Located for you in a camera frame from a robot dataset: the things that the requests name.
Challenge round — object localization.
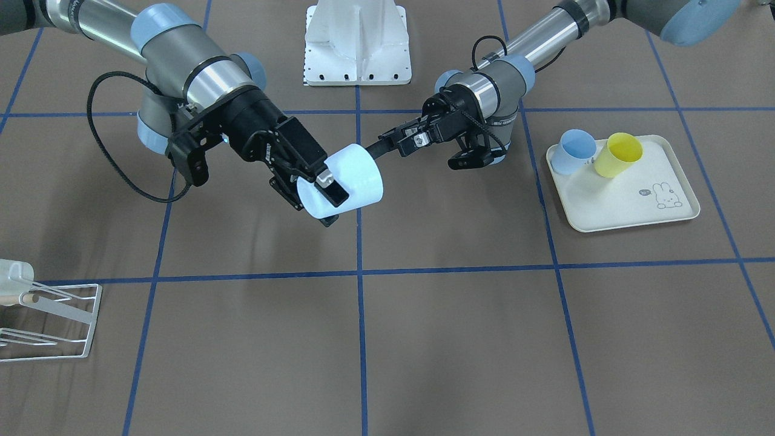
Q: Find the white wire cup rack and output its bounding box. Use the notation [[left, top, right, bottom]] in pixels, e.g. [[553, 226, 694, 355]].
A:
[[1, 279, 103, 362]]

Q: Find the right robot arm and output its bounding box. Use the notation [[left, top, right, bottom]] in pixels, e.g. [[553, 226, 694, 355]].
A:
[[2, 1, 351, 226]]

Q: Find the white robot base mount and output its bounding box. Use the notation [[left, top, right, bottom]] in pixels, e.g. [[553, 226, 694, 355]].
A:
[[303, 1, 412, 87]]

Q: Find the white ikea cup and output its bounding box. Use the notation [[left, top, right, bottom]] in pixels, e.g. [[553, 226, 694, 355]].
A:
[[1, 259, 35, 296]]

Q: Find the cream plastic tray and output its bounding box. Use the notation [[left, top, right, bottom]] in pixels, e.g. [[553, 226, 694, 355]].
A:
[[550, 134, 701, 233]]

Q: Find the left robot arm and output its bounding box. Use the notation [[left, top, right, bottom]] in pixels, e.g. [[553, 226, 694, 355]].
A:
[[366, 1, 740, 170]]

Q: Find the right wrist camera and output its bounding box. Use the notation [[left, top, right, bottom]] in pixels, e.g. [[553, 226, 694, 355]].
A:
[[166, 130, 222, 186]]

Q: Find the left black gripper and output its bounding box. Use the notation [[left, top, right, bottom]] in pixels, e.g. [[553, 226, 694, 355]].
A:
[[366, 85, 503, 170]]

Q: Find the yellow cup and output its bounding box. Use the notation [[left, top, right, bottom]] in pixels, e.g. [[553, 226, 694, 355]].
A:
[[593, 132, 643, 177]]

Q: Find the light blue cup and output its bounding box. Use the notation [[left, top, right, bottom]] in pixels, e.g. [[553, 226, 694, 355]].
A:
[[550, 129, 597, 176], [297, 144, 384, 219]]

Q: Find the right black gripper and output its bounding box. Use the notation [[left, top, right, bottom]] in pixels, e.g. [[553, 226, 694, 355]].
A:
[[173, 88, 349, 227]]

